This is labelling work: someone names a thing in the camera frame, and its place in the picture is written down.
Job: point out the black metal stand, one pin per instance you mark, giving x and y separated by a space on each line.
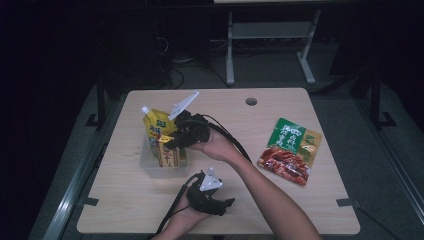
376 100
100 103

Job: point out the black tape strip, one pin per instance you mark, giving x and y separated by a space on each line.
346 202
89 201

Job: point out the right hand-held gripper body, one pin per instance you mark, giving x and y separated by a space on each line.
193 130

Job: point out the yellow spouted sauce pouch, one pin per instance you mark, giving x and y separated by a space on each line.
158 126

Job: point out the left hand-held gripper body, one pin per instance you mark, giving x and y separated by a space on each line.
210 181

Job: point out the aluminium rail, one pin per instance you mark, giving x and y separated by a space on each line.
393 160
76 180

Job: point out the white metal table frame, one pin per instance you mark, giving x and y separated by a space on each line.
266 30

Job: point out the clear plastic container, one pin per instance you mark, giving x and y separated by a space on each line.
148 166

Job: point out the person's right hand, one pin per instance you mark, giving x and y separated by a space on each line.
220 146

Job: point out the person's left hand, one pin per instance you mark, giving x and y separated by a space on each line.
181 218

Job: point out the green and red sauce packet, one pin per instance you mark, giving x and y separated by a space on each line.
290 150

